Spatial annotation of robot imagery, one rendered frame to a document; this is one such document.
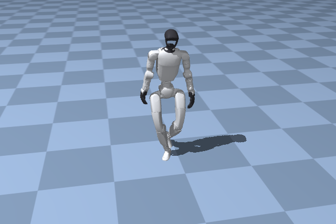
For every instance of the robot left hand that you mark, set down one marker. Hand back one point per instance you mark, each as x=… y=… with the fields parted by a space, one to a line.
x=192 y=98

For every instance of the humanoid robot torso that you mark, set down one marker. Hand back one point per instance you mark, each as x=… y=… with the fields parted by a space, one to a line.
x=167 y=67

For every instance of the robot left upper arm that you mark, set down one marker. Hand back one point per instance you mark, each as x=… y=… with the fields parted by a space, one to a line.
x=186 y=64

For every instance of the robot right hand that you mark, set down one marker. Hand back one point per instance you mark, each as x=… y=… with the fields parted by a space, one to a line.
x=142 y=96

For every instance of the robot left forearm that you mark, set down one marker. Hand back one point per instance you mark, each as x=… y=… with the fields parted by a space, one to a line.
x=189 y=84

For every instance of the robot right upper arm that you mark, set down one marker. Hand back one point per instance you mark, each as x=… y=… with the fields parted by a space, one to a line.
x=152 y=56

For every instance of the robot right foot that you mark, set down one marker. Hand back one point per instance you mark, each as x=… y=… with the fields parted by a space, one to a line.
x=166 y=155

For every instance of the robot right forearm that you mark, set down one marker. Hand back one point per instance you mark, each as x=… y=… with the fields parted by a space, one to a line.
x=146 y=84

